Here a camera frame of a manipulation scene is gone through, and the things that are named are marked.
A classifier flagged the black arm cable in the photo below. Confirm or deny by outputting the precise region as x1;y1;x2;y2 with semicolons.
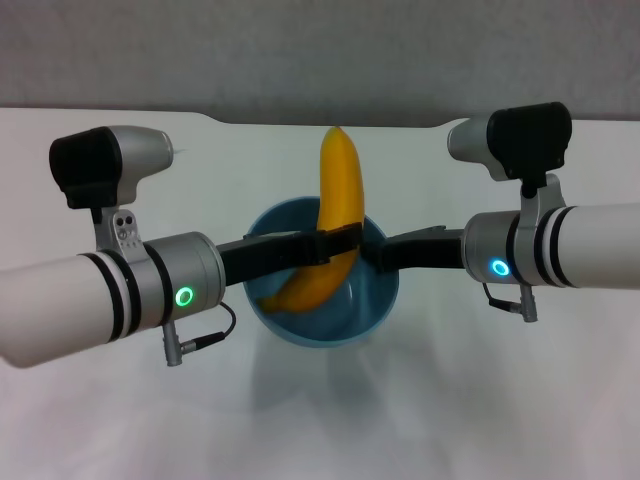
161;301;238;369
481;281;538;324

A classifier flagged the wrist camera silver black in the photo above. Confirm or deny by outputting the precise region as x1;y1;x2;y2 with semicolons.
48;126;176;262
447;101;574;225

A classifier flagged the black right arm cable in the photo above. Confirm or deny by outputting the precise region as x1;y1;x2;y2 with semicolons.
481;281;538;324

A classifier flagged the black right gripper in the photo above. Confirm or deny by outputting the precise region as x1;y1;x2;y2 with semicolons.
363;224;467;275

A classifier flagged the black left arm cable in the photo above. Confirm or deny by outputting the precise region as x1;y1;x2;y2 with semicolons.
161;301;238;369

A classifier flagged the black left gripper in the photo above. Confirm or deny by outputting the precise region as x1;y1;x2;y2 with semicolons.
216;222;364;290

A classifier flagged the yellow banana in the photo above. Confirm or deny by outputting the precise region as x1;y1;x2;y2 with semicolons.
257;125;368;316

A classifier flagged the blue bowl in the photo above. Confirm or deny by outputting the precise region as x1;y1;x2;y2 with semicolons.
242;196;401;349

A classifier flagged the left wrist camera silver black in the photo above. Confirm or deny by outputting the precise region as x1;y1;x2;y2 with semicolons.
48;126;176;262

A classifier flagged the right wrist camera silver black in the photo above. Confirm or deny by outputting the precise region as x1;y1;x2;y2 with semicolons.
447;101;574;225

